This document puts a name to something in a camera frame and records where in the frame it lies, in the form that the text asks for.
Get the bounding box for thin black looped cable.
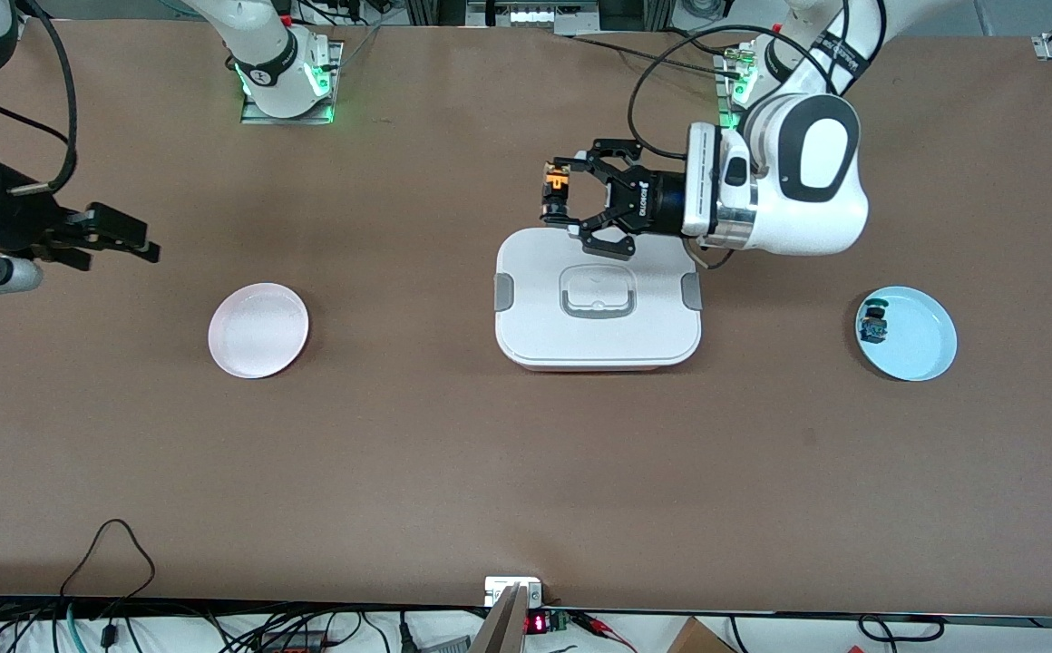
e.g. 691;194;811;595
58;518;158;607

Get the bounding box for red clip test leads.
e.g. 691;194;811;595
571;611;638;653

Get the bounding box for brown cardboard box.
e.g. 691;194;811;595
666;617;737;653

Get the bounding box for black flat looped cable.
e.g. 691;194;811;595
856;614;946;644

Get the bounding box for orange push-button switch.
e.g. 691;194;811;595
540;162;575;226

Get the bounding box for black cable to arm base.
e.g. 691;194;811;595
566;31;746;75

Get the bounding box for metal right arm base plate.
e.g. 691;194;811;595
239;40;344;126

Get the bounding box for aluminium profile bar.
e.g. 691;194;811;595
469;583;532;653

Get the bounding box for small white box device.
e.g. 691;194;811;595
483;576;546;608

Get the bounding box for pale pink round plate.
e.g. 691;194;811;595
208;283;310;380

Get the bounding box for light blue round plate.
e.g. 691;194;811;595
855;286;959;382

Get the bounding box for white lidded lunch box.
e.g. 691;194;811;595
494;227;703;373

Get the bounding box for lit white device on frame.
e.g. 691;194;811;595
466;0;601;35

